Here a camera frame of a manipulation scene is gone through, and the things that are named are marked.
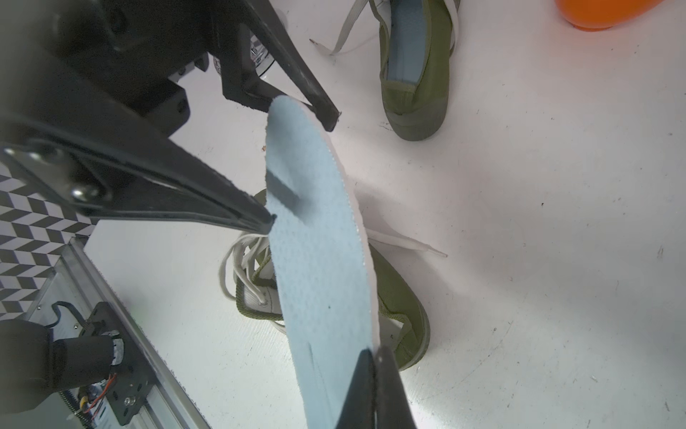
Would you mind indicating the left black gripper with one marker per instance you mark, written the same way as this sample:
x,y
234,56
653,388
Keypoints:
x,y
88,109

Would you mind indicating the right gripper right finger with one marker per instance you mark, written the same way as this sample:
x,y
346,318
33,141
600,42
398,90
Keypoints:
x,y
392,409

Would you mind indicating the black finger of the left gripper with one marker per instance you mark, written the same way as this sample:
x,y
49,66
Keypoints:
x,y
289,59

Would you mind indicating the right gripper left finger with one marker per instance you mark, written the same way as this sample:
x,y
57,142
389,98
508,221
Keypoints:
x,y
358,411

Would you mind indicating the grey-blue insole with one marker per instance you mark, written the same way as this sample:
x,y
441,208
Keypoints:
x,y
321,257

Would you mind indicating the olive green sandal with laces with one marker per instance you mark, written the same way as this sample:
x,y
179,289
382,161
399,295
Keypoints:
x,y
417,40

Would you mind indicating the orange bowl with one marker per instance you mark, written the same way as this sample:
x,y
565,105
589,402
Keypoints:
x,y
596,15

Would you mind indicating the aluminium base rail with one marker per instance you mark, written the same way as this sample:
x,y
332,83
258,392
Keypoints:
x,y
145,393

